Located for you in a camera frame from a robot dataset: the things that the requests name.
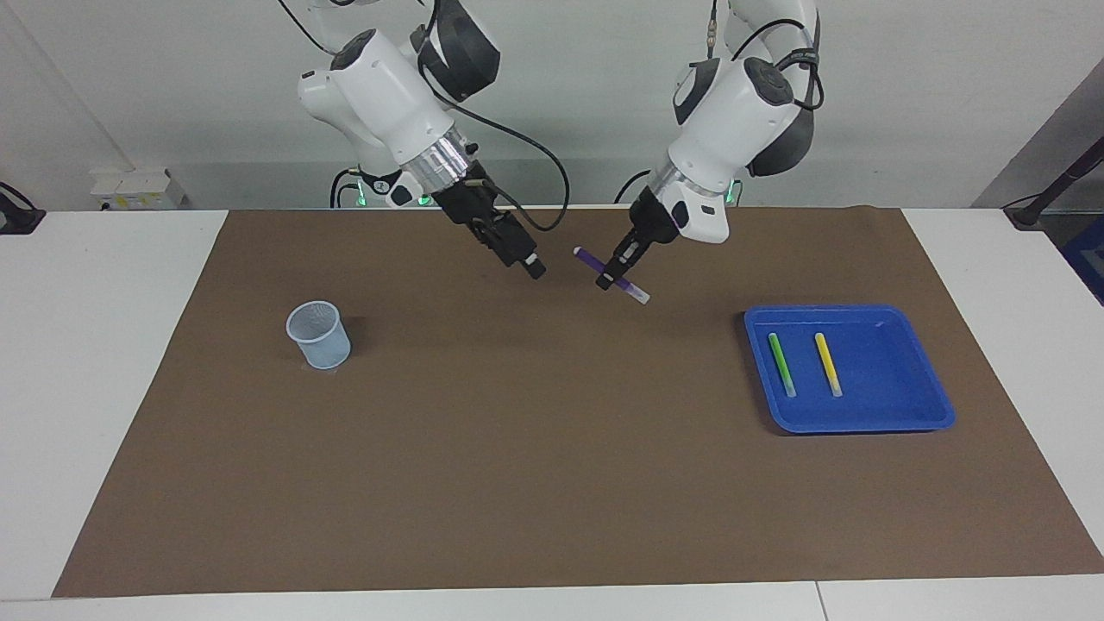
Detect white power box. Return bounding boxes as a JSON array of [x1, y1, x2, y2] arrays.
[[89, 168, 186, 210]]

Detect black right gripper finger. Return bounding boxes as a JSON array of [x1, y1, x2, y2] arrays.
[[496, 214, 548, 280], [474, 223, 529, 275]]

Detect light blue mesh pen cup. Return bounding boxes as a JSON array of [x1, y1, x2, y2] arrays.
[[285, 300, 353, 371]]

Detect black left base cable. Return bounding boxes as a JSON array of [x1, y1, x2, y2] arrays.
[[614, 170, 654, 205]]

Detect blue crate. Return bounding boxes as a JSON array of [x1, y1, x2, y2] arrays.
[[1061, 216, 1104, 307]]

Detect black table clamp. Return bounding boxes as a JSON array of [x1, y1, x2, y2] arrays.
[[0, 183, 46, 235]]

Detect black base cable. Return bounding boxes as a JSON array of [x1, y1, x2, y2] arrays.
[[330, 166, 363, 209], [614, 170, 654, 205]]

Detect purple highlighter pen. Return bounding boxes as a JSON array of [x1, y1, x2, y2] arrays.
[[573, 246, 651, 304]]

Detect black right base cable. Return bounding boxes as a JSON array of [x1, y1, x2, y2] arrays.
[[330, 166, 363, 209]]

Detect green highlighter pen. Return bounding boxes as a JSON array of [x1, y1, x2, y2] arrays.
[[768, 332, 798, 398]]

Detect black stand pole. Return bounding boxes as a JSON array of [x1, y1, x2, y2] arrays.
[[1005, 136, 1104, 229]]

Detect blue plastic tray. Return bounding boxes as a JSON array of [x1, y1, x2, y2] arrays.
[[743, 304, 957, 435]]

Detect brown table mat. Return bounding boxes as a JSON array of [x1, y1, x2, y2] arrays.
[[52, 205, 1104, 599]]

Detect yellow highlighter pen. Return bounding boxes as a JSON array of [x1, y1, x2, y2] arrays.
[[814, 332, 844, 398]]

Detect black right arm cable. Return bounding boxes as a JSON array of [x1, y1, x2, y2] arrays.
[[278, 0, 572, 234]]

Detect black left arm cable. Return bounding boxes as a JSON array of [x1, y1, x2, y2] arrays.
[[707, 0, 825, 113]]

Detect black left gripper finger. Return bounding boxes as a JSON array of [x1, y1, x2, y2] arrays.
[[614, 231, 649, 281], [595, 231, 635, 290]]

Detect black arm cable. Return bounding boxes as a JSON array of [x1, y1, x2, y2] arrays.
[[707, 0, 825, 113], [278, 0, 572, 234]]

